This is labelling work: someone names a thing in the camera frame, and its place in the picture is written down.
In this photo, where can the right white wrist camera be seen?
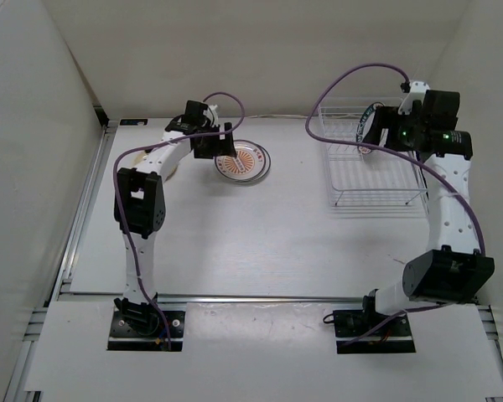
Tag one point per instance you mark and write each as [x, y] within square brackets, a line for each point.
[414, 90]

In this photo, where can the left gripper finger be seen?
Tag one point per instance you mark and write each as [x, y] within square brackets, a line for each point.
[204, 147]
[226, 147]

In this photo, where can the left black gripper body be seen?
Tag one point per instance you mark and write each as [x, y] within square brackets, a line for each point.
[209, 129]

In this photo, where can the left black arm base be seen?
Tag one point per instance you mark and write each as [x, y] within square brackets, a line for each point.
[153, 338]

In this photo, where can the beige floral small plate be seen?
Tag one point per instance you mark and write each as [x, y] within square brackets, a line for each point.
[163, 162]

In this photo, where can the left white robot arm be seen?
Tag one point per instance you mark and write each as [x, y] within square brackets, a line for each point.
[140, 207]

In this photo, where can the white plate purple rim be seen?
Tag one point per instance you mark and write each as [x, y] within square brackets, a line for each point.
[265, 165]

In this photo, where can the white wire dish rack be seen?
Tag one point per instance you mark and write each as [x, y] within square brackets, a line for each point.
[378, 183]

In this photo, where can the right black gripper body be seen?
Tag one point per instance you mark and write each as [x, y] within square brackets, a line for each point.
[402, 129]

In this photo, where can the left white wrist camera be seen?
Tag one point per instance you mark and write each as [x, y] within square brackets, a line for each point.
[211, 115]

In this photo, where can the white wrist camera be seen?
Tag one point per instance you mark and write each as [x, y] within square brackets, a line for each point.
[414, 90]
[211, 115]

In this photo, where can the orange sunburst plate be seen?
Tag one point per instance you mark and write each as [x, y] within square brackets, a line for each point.
[243, 163]

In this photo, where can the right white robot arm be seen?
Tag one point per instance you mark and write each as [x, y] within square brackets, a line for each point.
[454, 265]

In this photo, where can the green rim white plate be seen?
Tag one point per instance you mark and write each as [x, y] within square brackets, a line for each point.
[364, 127]

